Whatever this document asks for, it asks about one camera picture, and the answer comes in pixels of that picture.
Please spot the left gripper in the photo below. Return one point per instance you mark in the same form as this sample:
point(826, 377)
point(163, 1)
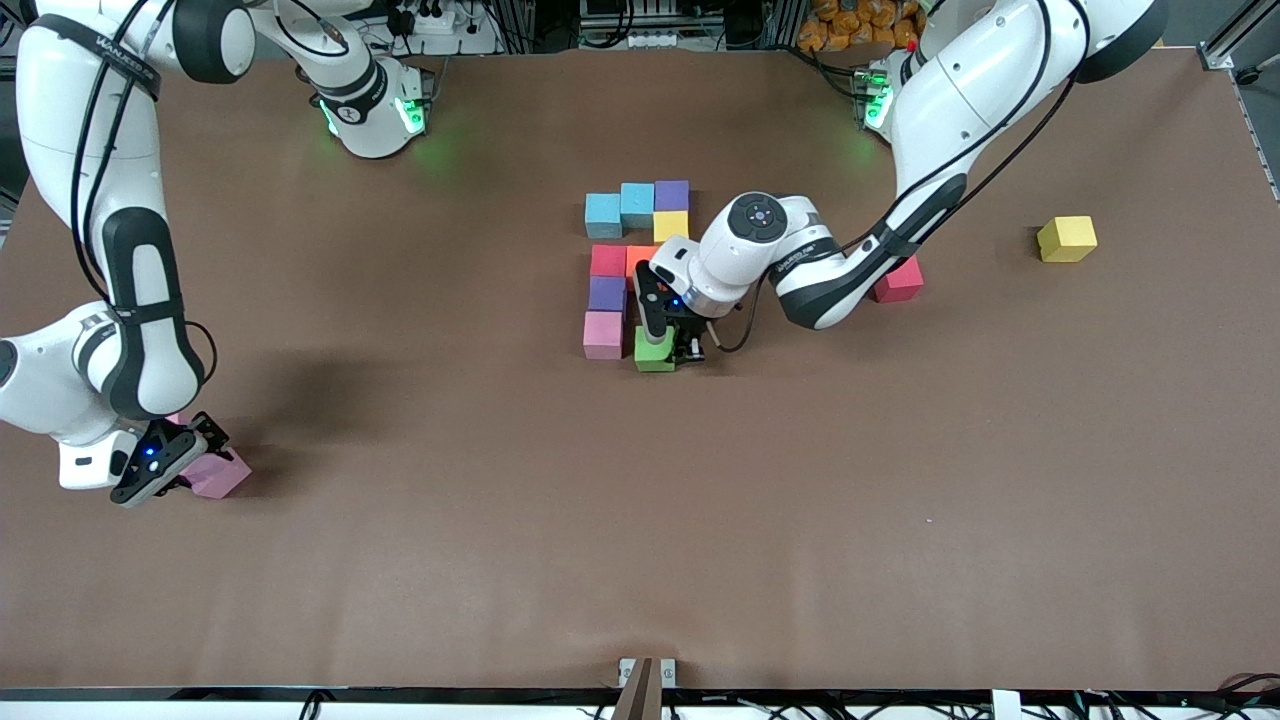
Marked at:
point(688, 333)

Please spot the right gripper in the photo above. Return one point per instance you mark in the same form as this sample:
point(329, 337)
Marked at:
point(196, 432)

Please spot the green foam cube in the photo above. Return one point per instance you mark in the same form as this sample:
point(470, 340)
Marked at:
point(653, 356)

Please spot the purple foam cube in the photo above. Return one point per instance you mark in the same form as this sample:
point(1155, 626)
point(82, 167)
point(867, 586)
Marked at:
point(607, 293)
point(672, 195)

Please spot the orange foam cube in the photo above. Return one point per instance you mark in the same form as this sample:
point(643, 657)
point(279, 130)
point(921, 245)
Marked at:
point(638, 256)

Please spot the red foam cube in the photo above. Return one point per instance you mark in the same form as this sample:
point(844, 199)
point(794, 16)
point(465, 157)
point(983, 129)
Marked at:
point(902, 284)
point(607, 260)

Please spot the yellow foam cube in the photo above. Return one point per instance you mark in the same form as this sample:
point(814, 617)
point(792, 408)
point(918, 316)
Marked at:
point(1067, 240)
point(671, 225)

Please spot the blue foam cube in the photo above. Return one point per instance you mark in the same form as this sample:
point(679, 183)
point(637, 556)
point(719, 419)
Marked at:
point(637, 203)
point(604, 216)

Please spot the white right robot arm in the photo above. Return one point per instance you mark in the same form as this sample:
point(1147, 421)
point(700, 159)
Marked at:
point(150, 330)

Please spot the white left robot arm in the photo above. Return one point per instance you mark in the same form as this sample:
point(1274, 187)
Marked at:
point(940, 100)

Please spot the white power strip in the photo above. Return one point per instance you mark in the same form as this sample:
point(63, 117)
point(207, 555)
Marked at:
point(640, 40)
point(435, 22)

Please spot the large paper table cover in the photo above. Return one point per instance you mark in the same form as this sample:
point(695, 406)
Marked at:
point(500, 580)

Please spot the bag of orange snacks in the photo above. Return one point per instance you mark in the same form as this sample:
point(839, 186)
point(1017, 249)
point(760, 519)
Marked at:
point(840, 25)

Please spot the metal bracket with post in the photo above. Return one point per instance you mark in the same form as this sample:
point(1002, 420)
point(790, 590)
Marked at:
point(645, 690)

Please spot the small white bracket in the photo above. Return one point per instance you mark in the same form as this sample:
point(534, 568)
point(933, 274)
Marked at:
point(1005, 706)

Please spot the aluminium frame profile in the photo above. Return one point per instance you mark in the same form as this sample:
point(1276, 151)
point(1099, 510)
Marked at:
point(1240, 30)

